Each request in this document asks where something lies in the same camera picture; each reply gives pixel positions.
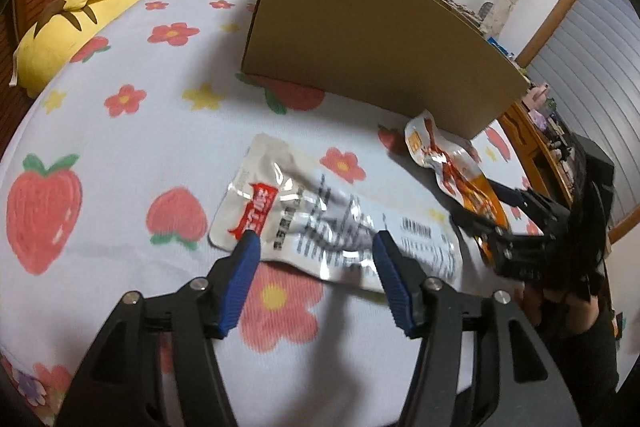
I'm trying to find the yellow plush toy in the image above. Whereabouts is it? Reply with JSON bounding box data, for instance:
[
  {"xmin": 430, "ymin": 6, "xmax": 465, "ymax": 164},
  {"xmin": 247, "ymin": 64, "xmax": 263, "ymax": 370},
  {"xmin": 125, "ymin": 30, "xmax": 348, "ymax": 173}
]
[{"xmin": 10, "ymin": 0, "xmax": 151, "ymax": 100}]

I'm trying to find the wooden window frame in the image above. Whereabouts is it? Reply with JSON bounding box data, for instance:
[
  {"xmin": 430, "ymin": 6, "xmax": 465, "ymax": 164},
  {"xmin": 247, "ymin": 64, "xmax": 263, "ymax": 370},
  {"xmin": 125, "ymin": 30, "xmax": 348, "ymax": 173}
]
[{"xmin": 515, "ymin": 0, "xmax": 596, "ymax": 62}]

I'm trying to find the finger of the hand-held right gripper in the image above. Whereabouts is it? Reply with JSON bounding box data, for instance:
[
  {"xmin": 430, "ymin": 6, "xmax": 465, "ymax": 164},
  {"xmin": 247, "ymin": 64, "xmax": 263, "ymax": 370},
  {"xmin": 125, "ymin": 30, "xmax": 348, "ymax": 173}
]
[
  {"xmin": 450, "ymin": 212, "xmax": 551, "ymax": 254},
  {"xmin": 487, "ymin": 179, "xmax": 571, "ymax": 235}
]

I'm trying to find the grey window blind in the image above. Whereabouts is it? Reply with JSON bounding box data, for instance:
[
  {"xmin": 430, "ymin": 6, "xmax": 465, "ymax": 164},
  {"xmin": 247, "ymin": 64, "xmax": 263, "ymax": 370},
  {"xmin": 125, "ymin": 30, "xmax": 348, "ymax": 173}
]
[{"xmin": 525, "ymin": 0, "xmax": 640, "ymax": 238}]

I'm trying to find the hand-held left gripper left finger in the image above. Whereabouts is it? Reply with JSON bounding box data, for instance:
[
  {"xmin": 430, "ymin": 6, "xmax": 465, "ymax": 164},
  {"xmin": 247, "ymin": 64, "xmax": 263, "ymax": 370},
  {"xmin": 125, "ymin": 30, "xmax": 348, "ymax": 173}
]
[{"xmin": 55, "ymin": 231, "xmax": 262, "ymax": 427}]

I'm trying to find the white and orange snack packet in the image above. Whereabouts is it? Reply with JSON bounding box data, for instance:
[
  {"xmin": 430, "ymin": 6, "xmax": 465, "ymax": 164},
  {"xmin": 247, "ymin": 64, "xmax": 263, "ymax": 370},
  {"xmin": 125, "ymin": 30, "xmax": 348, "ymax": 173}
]
[{"xmin": 404, "ymin": 109, "xmax": 511, "ymax": 263}]

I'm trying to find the white packet with red label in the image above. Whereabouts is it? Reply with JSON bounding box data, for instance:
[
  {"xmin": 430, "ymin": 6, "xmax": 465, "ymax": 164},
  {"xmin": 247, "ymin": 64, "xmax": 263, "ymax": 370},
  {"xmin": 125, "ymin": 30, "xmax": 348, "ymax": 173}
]
[{"xmin": 207, "ymin": 133, "xmax": 463, "ymax": 294}]

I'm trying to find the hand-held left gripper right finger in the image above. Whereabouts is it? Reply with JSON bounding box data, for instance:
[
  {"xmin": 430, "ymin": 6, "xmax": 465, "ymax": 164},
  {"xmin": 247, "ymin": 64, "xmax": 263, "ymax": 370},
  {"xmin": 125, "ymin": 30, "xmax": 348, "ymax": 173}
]
[{"xmin": 372, "ymin": 230, "xmax": 583, "ymax": 427}]

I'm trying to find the fruit and flower print bedsheet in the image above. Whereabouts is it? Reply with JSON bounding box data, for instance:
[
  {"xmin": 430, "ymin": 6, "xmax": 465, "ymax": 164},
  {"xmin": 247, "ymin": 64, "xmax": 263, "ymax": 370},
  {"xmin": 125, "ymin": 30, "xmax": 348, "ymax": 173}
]
[{"xmin": 0, "ymin": 0, "xmax": 566, "ymax": 427}]

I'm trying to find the person's dark clothing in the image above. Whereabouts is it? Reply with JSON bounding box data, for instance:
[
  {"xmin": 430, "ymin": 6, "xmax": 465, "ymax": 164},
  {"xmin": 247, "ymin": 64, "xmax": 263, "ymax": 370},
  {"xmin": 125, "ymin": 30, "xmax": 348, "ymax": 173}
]
[{"xmin": 537, "ymin": 297, "xmax": 623, "ymax": 427}]

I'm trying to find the brown cardboard box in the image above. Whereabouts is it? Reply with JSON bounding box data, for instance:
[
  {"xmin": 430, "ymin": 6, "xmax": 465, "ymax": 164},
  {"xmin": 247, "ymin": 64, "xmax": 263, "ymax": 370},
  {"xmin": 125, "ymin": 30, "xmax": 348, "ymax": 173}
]
[{"xmin": 241, "ymin": 0, "xmax": 531, "ymax": 140}]

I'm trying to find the wooden desk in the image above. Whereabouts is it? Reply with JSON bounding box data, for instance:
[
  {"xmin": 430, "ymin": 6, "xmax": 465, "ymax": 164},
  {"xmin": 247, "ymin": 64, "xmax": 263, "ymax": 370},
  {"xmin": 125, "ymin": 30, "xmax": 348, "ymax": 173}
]
[{"xmin": 500, "ymin": 102, "xmax": 576, "ymax": 208}]

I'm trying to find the clutter of small desk items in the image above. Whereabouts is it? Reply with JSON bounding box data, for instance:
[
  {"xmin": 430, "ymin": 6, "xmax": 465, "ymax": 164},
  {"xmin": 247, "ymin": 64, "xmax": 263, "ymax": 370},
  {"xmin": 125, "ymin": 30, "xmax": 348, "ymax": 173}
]
[{"xmin": 520, "ymin": 82, "xmax": 576, "ymax": 168}]

